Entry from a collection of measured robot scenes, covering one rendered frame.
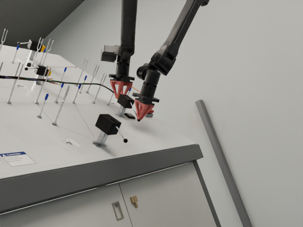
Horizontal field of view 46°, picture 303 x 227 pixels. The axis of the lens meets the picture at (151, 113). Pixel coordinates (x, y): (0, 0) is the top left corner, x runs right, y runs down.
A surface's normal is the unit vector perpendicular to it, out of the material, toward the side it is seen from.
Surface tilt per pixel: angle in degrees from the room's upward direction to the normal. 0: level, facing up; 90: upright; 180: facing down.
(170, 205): 90
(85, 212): 90
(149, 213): 90
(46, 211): 90
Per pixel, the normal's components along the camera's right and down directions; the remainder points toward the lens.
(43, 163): 0.40, -0.88
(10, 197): 0.78, -0.39
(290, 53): -0.61, 0.05
